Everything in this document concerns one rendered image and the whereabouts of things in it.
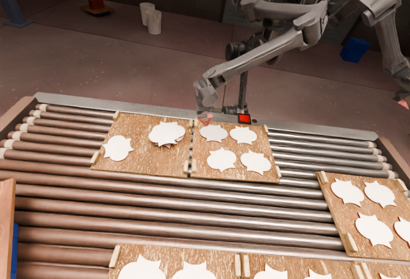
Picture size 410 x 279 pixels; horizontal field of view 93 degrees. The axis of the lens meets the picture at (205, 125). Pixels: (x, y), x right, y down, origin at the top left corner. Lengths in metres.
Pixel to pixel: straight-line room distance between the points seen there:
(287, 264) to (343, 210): 0.36
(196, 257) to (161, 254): 0.12
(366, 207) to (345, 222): 0.15
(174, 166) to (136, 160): 0.17
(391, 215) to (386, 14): 0.82
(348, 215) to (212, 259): 0.60
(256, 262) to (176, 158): 0.50
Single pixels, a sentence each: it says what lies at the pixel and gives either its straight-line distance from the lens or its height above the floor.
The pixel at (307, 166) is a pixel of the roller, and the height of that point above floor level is 0.92.
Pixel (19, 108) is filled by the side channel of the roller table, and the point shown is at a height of 0.95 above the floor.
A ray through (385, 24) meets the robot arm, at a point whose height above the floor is 1.52.
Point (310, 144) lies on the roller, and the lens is 1.26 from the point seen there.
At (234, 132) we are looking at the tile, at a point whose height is 0.95.
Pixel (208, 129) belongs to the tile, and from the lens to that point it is 1.04.
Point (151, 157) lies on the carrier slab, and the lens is 0.94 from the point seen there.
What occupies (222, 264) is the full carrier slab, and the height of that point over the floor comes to 0.94.
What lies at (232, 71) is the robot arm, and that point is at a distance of 0.80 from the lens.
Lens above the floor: 1.71
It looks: 46 degrees down
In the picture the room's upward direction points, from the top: 10 degrees clockwise
